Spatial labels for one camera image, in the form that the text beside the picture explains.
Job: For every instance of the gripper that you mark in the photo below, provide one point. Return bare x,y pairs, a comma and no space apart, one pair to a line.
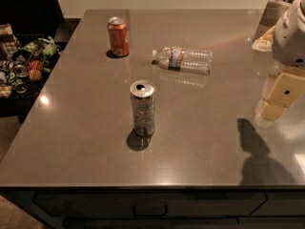
290,38

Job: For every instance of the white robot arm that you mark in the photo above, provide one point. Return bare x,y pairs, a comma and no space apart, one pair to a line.
289,37

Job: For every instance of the silver redbull can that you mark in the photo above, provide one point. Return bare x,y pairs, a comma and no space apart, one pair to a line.
142,99

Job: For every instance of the orange soda can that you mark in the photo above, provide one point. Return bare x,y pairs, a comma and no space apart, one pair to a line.
118,34

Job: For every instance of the white snack packet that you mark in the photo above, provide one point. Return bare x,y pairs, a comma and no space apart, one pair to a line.
264,43

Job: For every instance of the clear plastic water bottle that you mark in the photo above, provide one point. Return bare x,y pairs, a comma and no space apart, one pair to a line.
183,60

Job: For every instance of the dark cabinet drawer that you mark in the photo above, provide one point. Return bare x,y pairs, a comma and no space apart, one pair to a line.
108,205

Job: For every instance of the black drawer handle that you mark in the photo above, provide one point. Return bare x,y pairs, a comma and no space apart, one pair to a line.
148,211

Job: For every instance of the black wire snack basket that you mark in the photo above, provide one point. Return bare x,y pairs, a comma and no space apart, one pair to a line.
26,61

